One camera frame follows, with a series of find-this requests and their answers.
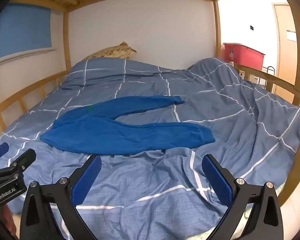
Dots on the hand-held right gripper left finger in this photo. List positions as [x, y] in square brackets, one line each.
[87, 180]

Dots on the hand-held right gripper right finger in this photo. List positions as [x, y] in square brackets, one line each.
[218, 182]

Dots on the blue pants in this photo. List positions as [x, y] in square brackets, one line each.
[102, 135]

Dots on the person's left hand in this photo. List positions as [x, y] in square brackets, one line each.
[8, 220]

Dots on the blue checked duvet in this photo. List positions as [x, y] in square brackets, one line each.
[165, 187]

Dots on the blue window blind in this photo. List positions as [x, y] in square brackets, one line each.
[22, 30]

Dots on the black metal rack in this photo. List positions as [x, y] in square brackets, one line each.
[271, 68]

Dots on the red storage bin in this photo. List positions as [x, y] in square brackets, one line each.
[244, 56]

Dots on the beige patterned pillow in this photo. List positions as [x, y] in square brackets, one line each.
[110, 52]

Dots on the beige door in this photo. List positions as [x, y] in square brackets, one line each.
[284, 60]

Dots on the white paper sheet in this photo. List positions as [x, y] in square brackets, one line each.
[291, 35]

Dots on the wooden bunk bed frame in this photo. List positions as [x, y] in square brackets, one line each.
[216, 30]

